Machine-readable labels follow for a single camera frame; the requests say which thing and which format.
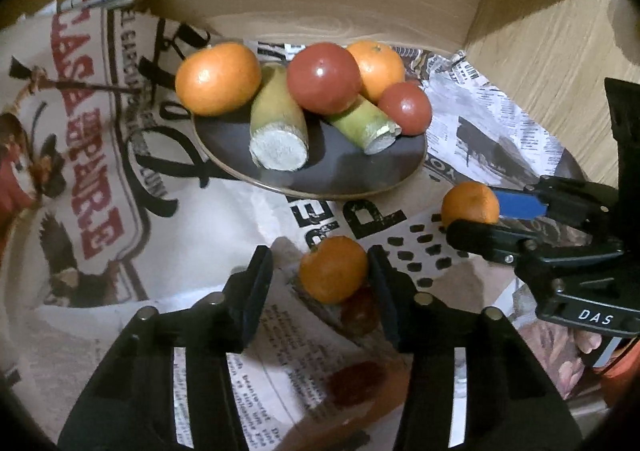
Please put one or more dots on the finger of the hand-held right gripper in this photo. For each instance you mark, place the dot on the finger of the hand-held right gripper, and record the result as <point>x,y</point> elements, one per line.
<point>520,203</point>
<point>480,236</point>

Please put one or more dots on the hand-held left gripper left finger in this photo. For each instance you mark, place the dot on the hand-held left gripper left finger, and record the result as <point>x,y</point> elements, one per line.
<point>256,291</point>

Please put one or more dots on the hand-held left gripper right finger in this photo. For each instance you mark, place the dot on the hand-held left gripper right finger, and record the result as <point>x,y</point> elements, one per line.
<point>386,296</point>

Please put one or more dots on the small orange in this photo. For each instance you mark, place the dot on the small orange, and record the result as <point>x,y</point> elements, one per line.
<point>470,203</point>
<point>334,268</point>

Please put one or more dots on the dark brown plate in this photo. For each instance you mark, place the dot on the dark brown plate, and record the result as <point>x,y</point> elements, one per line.
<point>340,173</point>

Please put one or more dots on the red tomato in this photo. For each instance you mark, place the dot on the red tomato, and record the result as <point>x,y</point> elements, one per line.
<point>324,77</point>
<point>405,107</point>

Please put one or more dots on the green sugarcane piece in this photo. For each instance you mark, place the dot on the green sugarcane piece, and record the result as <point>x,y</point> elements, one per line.
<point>277,131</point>
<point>365,126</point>

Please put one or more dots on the large orange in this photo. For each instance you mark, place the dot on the large orange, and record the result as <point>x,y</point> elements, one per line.
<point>218,78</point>
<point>380,66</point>

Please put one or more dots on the dark red date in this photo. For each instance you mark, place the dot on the dark red date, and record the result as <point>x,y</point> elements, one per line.
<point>355,381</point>
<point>359,313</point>

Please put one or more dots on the black white newspaper sheet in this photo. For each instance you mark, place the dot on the black white newspaper sheet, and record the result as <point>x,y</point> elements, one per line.
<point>500,121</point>

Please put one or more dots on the small print newspaper sheet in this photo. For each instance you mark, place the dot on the small print newspaper sheet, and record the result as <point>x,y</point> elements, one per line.
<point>300,366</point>

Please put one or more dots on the beige printed paper sheet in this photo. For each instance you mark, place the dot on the beige printed paper sheet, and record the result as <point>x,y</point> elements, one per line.
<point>100,131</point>

